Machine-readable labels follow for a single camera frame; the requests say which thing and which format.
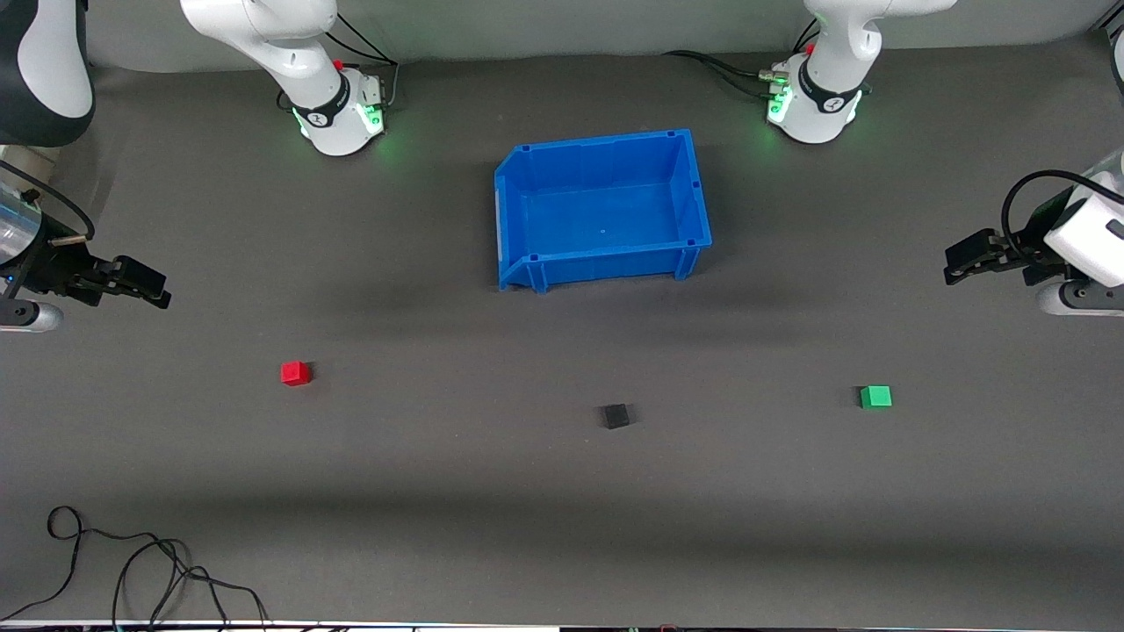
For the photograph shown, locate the black right arm base cables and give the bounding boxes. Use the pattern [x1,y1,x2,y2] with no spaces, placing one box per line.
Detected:
[277,12,401,113]

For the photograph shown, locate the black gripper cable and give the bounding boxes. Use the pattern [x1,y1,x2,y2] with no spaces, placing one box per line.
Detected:
[1001,169,1114,257]
[0,161,96,247]

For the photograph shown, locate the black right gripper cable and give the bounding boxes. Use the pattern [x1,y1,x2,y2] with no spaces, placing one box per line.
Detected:
[0,161,96,247]

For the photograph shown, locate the blue plastic storage bin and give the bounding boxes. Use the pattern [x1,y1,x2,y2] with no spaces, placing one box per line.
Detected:
[494,129,713,294]

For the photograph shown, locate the black arm base cables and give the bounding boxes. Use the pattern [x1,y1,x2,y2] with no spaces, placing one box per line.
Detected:
[277,12,401,113]
[662,18,872,99]

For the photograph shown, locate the thin black tangled cable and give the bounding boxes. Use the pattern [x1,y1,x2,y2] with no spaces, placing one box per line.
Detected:
[0,506,270,632]

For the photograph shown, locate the black left arm base cables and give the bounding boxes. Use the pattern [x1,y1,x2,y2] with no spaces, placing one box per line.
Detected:
[662,18,872,99]

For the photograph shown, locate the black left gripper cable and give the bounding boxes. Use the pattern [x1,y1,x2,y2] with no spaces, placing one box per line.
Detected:
[1001,169,1114,257]

